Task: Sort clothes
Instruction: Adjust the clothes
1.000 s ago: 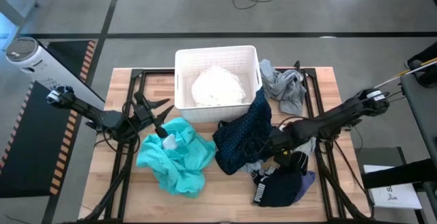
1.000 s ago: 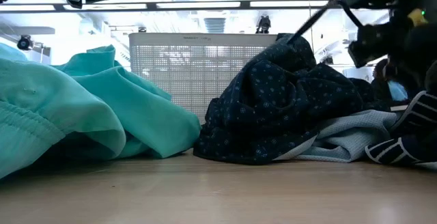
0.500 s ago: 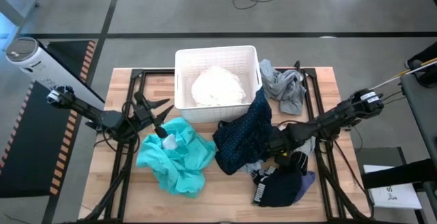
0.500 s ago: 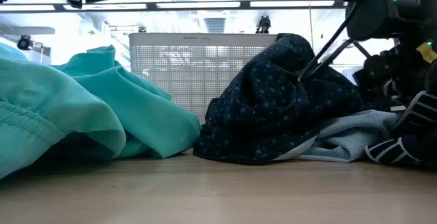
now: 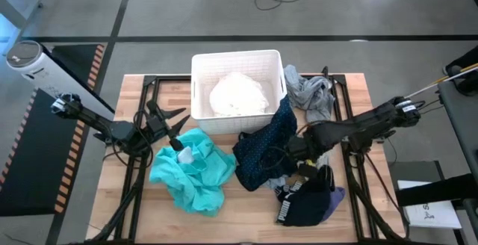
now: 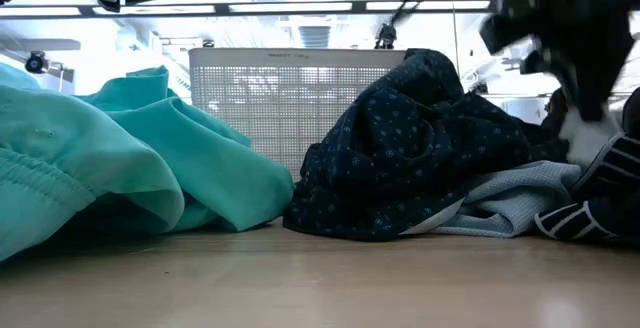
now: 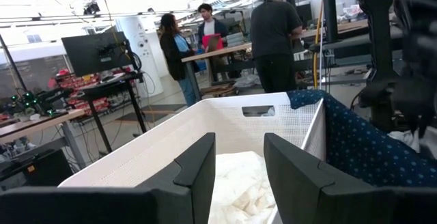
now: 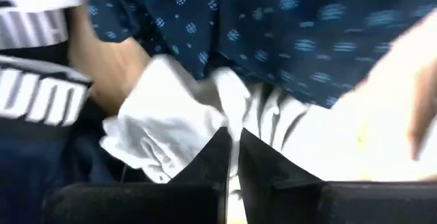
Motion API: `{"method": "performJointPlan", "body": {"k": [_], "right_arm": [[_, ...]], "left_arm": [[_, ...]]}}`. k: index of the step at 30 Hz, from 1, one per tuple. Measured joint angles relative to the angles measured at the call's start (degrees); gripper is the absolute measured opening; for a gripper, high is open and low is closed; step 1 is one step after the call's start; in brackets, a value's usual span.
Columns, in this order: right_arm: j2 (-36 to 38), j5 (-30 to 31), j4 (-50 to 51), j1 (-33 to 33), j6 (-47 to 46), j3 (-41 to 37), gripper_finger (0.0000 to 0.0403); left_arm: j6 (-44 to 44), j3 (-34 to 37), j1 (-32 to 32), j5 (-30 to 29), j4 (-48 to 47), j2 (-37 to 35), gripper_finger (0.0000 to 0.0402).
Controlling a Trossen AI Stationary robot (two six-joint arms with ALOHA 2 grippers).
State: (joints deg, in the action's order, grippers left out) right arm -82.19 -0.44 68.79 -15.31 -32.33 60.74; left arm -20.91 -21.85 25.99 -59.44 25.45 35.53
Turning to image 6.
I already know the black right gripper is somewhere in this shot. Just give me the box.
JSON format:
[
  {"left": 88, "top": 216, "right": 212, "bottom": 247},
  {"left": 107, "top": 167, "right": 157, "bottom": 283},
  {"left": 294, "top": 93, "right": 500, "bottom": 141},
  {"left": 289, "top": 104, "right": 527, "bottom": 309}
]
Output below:
[{"left": 503, "top": 0, "right": 640, "bottom": 122}]

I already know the small white cloth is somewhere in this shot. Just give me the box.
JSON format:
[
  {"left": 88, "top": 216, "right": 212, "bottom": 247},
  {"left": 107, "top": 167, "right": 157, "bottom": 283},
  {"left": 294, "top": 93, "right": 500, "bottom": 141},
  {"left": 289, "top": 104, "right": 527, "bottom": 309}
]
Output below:
[{"left": 558, "top": 105, "right": 624, "bottom": 167}]

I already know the grey garment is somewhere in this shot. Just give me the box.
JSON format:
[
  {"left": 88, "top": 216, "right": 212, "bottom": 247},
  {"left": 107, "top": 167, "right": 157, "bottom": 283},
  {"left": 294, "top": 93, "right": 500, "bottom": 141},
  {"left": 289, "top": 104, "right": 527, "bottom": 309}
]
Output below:
[{"left": 399, "top": 160, "right": 584, "bottom": 239}]

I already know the white perforated plastic basket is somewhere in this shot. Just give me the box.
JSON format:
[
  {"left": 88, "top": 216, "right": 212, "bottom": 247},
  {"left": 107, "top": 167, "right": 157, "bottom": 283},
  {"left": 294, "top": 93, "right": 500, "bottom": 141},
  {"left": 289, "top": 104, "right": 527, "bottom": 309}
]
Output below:
[{"left": 188, "top": 47, "right": 407, "bottom": 182}]

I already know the teal garment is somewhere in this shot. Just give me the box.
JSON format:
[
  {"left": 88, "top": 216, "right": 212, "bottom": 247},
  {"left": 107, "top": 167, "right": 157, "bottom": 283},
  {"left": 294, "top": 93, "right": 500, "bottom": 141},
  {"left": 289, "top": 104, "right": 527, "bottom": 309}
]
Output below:
[{"left": 0, "top": 62, "right": 295, "bottom": 264}]

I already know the navy dotted garment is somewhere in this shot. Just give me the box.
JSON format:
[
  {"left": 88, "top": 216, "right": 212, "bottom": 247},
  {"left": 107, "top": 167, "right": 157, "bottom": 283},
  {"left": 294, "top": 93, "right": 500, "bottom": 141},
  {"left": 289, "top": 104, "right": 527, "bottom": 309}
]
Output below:
[{"left": 282, "top": 47, "right": 571, "bottom": 243}]

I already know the long black crossbar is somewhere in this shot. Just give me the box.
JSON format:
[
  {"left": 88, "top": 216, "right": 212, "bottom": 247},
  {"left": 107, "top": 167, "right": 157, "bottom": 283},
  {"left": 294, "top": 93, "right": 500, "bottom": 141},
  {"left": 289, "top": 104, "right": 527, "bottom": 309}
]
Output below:
[{"left": 0, "top": 0, "right": 501, "bottom": 19}]

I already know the white cabinet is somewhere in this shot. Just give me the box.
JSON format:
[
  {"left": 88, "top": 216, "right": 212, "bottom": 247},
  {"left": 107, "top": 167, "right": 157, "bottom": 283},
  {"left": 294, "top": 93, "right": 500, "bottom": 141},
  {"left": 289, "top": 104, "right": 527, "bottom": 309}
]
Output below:
[{"left": 499, "top": 96, "right": 550, "bottom": 125}]

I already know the dark white-striped sock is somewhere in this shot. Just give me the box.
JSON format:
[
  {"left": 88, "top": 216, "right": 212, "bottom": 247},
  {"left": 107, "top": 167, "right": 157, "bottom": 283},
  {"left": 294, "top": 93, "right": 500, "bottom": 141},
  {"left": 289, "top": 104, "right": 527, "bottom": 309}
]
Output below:
[{"left": 533, "top": 130, "right": 640, "bottom": 245}]

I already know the black track spotlight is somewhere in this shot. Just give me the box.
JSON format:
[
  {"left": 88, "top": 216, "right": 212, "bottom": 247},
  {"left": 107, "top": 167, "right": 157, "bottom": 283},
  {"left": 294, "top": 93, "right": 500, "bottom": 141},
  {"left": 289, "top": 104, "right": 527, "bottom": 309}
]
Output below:
[
  {"left": 23, "top": 50, "right": 50, "bottom": 75},
  {"left": 374, "top": 22, "right": 399, "bottom": 50}
]

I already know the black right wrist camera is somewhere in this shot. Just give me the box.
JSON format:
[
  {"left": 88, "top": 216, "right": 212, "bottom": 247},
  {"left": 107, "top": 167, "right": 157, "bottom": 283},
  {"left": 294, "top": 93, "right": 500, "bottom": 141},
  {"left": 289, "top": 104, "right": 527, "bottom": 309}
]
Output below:
[{"left": 478, "top": 0, "right": 532, "bottom": 55}]

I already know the thin vertical cord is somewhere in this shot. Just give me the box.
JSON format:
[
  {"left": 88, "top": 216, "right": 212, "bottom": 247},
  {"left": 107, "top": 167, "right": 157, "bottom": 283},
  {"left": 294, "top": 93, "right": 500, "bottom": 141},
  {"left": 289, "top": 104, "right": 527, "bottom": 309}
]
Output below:
[{"left": 448, "top": 0, "right": 459, "bottom": 94}]

